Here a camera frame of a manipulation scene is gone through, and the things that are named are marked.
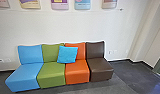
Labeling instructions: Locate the white wall outlet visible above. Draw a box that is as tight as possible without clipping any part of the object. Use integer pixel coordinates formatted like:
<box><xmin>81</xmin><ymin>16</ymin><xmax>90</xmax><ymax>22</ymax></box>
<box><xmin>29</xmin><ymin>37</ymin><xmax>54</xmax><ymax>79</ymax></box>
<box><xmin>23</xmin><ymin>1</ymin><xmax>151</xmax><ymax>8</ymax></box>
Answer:
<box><xmin>108</xmin><ymin>49</ymin><xmax>118</xmax><ymax>55</ymax></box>
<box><xmin>0</xmin><ymin>58</ymin><xmax>12</xmax><ymax>64</ymax></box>

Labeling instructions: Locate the blue sofa seat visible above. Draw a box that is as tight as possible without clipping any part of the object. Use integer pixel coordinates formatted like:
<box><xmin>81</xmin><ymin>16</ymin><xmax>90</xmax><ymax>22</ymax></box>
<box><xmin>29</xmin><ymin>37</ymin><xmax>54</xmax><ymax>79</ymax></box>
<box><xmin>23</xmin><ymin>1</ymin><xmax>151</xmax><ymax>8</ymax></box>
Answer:
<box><xmin>4</xmin><ymin>44</ymin><xmax>45</xmax><ymax>93</ymax></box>

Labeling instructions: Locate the purple wall poster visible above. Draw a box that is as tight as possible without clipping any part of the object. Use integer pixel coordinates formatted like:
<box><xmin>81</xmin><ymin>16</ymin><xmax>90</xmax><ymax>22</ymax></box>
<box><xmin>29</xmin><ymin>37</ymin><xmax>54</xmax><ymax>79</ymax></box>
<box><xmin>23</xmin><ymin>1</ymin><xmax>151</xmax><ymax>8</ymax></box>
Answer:
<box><xmin>50</xmin><ymin>0</ymin><xmax>70</xmax><ymax>11</ymax></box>

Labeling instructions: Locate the brown sofa seat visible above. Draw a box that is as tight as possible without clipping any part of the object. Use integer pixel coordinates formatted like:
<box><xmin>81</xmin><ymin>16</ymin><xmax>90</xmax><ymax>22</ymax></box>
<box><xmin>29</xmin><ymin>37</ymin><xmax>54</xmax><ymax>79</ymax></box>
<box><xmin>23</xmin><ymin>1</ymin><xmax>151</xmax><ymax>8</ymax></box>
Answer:
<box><xmin>85</xmin><ymin>40</ymin><xmax>115</xmax><ymax>83</ymax></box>

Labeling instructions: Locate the yellow wall poster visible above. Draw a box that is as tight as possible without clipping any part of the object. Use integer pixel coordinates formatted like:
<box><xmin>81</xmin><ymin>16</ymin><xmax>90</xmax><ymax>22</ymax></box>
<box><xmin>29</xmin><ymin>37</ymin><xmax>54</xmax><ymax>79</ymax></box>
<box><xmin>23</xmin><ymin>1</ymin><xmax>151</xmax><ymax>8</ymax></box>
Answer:
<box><xmin>18</xmin><ymin>0</ymin><xmax>42</xmax><ymax>10</ymax></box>

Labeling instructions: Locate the blue square cushion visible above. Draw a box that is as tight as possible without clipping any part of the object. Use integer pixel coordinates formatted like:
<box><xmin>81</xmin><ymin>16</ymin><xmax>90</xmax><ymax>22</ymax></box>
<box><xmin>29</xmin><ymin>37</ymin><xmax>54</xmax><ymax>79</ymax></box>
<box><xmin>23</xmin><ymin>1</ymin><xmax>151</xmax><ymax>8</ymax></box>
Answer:
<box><xmin>56</xmin><ymin>45</ymin><xmax>79</xmax><ymax>64</ymax></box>

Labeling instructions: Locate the green sofa seat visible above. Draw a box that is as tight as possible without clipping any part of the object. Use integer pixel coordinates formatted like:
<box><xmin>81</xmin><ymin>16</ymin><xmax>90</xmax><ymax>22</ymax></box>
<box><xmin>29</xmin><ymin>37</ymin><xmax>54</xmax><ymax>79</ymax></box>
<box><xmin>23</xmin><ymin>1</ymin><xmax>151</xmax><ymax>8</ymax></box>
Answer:
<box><xmin>36</xmin><ymin>43</ymin><xmax>67</xmax><ymax>90</ymax></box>

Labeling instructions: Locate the orange sofa seat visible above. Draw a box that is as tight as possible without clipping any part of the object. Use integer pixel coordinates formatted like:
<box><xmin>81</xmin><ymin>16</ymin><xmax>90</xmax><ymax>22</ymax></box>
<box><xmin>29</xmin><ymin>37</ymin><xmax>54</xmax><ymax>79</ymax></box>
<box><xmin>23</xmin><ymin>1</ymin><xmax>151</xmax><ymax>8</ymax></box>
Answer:
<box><xmin>64</xmin><ymin>42</ymin><xmax>91</xmax><ymax>86</ymax></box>

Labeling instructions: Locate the light blue wall poster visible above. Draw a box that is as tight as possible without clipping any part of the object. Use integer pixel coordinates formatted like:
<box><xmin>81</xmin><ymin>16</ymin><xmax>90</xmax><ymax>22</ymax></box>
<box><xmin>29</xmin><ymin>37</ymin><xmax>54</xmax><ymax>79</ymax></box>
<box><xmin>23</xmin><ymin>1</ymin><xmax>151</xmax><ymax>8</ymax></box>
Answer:
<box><xmin>74</xmin><ymin>0</ymin><xmax>92</xmax><ymax>11</ymax></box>

